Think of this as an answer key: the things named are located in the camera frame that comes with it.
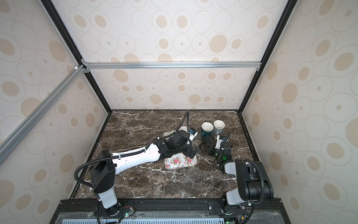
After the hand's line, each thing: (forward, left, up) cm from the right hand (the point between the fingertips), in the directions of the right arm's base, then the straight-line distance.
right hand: (213, 145), depth 93 cm
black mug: (-2, +4, +1) cm, 5 cm away
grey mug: (+13, -5, +3) cm, 15 cm away
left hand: (-8, +11, +13) cm, 19 cm away
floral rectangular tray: (-10, +22, -5) cm, 24 cm away
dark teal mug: (+12, +3, +3) cm, 13 cm away
